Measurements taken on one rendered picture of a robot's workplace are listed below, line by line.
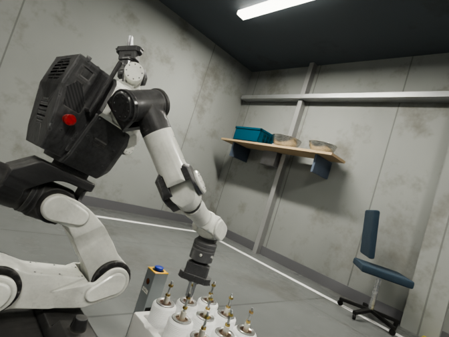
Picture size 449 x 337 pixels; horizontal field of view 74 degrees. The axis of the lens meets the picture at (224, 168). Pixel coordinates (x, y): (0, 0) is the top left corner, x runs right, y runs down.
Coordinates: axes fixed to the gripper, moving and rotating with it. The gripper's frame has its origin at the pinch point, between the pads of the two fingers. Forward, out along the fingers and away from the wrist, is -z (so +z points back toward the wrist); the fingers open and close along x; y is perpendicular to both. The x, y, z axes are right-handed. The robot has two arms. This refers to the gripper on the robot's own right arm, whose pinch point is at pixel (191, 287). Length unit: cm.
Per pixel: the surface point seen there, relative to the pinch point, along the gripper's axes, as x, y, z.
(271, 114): -12, -362, 173
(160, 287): 14.9, -21.4, -12.1
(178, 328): -0.2, 4.7, -13.1
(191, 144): 96, -354, 88
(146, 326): 11.7, -1.4, -19.4
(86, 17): 228, -207, 178
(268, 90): 4, -376, 215
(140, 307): 20.1, -19.7, -22.0
